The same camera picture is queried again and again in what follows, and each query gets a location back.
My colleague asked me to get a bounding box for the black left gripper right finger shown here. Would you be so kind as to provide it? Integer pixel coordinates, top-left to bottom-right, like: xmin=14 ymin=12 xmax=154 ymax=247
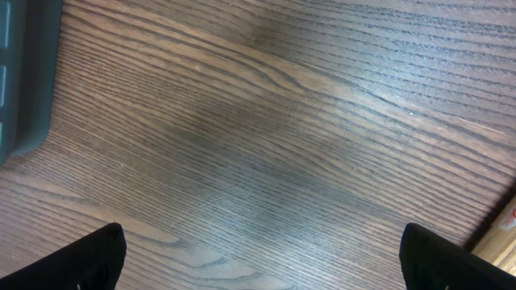
xmin=399 ymin=223 xmax=515 ymax=290

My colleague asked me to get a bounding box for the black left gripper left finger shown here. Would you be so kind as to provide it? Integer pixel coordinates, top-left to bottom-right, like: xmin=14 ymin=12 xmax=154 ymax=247
xmin=1 ymin=222 xmax=127 ymax=290

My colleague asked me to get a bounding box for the red orange snack bag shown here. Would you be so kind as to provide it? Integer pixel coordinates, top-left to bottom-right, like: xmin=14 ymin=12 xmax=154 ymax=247
xmin=472 ymin=198 xmax=516 ymax=276

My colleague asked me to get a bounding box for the grey plastic shopping basket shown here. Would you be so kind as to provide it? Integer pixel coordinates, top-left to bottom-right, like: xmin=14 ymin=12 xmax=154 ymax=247
xmin=1 ymin=0 xmax=63 ymax=164

